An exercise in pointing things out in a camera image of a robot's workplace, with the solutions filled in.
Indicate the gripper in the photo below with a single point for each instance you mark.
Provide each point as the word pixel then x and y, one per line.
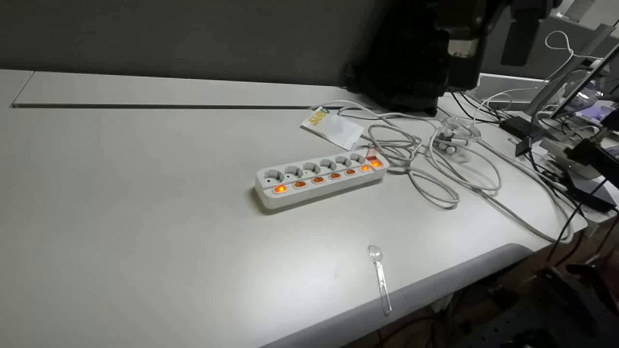
pixel 463 72

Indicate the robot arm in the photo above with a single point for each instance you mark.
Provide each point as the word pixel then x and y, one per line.
pixel 462 19

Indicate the white paper packet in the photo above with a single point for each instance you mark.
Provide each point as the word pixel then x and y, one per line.
pixel 336 129

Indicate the black power brick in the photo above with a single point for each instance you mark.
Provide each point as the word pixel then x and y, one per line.
pixel 516 127

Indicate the black bag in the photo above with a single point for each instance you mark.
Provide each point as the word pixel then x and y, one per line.
pixel 401 53

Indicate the laptop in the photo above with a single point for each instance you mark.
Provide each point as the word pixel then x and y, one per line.
pixel 587 92

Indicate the camera on mount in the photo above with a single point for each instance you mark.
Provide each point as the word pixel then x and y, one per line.
pixel 595 157

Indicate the clear plastic spoon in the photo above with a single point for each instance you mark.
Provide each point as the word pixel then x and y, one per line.
pixel 381 280

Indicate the clear plastic bag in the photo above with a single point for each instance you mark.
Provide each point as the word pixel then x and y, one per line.
pixel 457 135

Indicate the white power strip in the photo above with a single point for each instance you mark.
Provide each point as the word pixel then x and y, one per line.
pixel 319 186

